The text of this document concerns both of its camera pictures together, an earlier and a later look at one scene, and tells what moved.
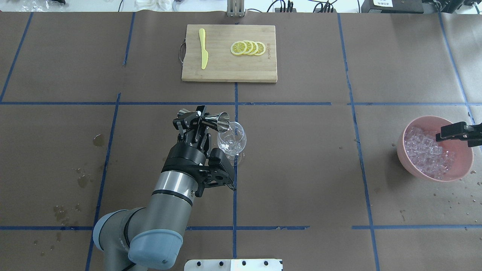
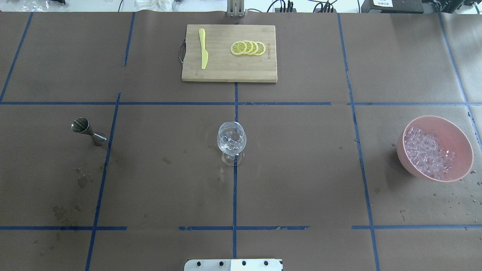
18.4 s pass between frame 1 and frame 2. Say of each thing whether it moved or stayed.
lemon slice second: stayed
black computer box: stayed
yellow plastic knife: stayed
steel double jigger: moved
